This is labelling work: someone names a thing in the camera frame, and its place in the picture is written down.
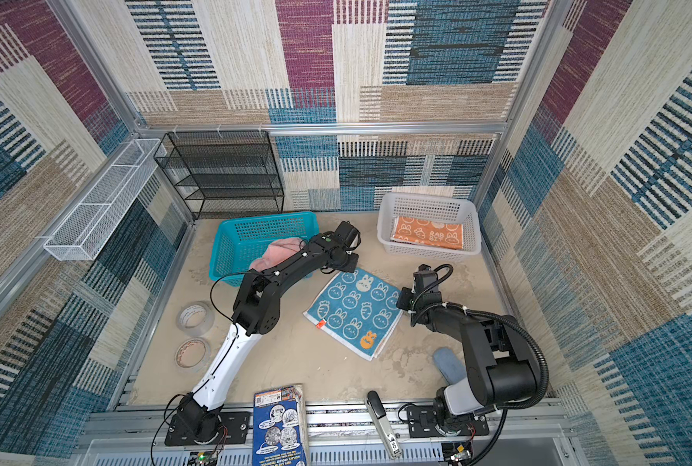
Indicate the blue printed package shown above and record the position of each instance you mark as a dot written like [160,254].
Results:
[280,427]

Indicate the white wire mesh tray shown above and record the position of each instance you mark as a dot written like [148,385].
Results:
[85,231]

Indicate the black silver stapler tool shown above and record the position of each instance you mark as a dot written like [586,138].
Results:
[382,425]

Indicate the black wire shelf rack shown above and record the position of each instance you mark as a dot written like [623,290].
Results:
[223,173]

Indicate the pink terry towel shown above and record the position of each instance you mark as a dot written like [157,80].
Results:
[277,252]

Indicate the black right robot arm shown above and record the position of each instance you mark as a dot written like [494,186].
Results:
[504,368]

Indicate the teal plastic basket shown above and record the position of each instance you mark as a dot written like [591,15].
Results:
[238,242]

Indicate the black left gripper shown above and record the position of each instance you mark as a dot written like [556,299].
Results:
[353,265]

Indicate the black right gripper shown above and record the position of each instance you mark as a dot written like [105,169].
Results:
[403,301]

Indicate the orange bunny pattern towel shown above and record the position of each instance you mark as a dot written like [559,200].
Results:
[420,232]

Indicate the white plastic basket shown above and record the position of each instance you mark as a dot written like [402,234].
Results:
[431,208]

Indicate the blue bunny pattern towel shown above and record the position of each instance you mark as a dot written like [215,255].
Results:
[357,309]

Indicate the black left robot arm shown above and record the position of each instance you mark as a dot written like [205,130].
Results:
[197,420]

